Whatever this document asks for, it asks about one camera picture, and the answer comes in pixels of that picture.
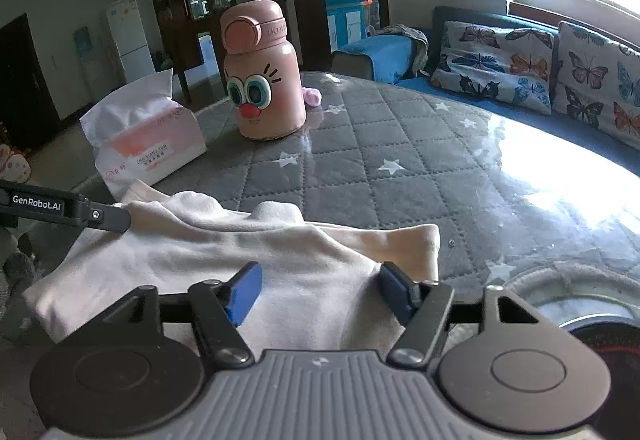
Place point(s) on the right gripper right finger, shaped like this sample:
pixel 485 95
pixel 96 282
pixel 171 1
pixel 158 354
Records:
pixel 496 359

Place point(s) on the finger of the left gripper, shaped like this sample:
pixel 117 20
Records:
pixel 102 217

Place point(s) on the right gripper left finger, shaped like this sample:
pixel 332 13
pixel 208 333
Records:
pixel 146 358

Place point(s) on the cream beige sweatshirt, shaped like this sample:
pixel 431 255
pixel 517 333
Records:
pixel 319 290

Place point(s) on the white pink tissue pack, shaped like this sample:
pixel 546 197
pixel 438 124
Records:
pixel 138 132

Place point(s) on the round black induction cooktop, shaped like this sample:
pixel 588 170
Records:
pixel 611 330

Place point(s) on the grey quilted star tablecloth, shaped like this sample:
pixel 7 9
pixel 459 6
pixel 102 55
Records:
pixel 516 208

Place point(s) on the white refrigerator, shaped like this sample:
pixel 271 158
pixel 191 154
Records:
pixel 129 41

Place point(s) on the pink cartoon face bottle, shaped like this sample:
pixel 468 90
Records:
pixel 261 71

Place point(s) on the small pink plush item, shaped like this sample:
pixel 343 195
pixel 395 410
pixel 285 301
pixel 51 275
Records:
pixel 312 97

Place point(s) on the butterfly pillow left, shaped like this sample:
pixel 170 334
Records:
pixel 511 66

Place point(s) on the butterfly pillow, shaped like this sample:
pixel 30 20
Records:
pixel 598 82
pixel 511 66

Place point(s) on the butterfly pillow right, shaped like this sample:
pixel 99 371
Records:
pixel 598 82

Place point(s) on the blue chair with cloth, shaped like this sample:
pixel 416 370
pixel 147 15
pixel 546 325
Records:
pixel 392 54

